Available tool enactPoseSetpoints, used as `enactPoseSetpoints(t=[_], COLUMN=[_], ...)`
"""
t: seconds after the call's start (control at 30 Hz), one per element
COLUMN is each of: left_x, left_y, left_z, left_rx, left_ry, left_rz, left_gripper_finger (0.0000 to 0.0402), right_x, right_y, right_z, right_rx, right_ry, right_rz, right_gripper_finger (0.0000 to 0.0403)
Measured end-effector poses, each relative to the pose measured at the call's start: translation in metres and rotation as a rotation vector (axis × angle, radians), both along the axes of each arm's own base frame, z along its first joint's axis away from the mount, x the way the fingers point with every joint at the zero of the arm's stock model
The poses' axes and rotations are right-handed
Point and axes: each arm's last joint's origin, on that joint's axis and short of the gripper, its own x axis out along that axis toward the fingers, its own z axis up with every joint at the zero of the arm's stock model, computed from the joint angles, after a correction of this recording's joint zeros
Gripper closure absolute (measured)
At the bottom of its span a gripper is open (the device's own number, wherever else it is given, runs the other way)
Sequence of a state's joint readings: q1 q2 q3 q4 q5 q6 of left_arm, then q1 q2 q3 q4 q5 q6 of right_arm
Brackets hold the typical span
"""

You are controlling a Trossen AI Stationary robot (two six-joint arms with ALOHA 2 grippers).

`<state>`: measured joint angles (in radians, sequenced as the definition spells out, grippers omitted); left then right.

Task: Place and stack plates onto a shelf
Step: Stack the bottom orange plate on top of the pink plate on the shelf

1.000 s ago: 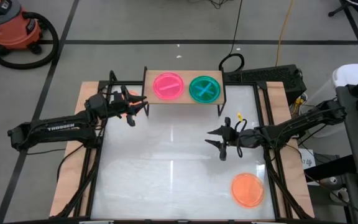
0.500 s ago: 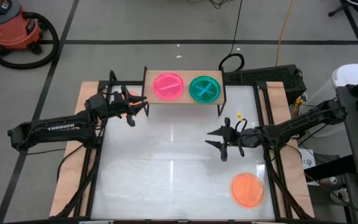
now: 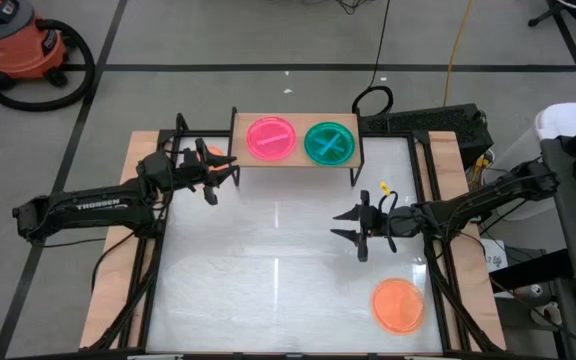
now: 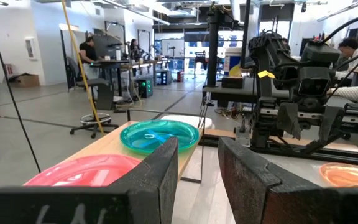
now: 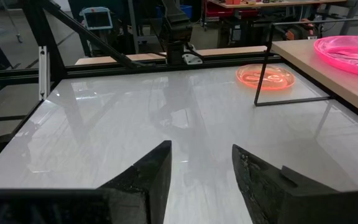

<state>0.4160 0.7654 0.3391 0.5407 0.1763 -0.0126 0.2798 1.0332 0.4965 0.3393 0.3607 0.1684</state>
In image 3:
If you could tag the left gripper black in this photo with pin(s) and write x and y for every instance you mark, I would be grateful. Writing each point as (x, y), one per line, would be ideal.
(190, 172)

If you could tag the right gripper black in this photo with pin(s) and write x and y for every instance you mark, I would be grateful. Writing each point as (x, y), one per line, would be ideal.
(375, 222)

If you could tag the orange translucent plastic plate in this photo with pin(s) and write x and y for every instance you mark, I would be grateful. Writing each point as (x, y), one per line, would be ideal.
(398, 306)
(215, 151)

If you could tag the pink translucent plastic plate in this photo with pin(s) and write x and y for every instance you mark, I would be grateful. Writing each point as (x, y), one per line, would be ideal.
(273, 150)

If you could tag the green translucent plastic plate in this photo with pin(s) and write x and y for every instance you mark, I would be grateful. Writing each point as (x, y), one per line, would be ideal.
(340, 157)

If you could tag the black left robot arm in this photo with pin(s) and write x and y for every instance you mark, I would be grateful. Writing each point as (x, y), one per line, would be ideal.
(93, 205)

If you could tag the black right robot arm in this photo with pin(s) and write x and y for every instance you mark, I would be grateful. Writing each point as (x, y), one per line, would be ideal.
(458, 207)

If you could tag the black computer case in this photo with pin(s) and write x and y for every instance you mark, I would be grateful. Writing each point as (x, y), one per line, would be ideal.
(433, 122)

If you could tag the white round bin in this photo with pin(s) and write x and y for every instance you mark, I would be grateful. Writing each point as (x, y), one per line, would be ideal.
(563, 120)

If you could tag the orange shop vacuum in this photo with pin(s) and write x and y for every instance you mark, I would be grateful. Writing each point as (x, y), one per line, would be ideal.
(18, 45)

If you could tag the wooden shelf with black frame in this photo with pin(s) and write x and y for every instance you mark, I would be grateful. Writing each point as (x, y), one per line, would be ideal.
(238, 150)

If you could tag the black table frame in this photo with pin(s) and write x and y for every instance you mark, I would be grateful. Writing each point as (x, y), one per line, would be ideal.
(415, 165)

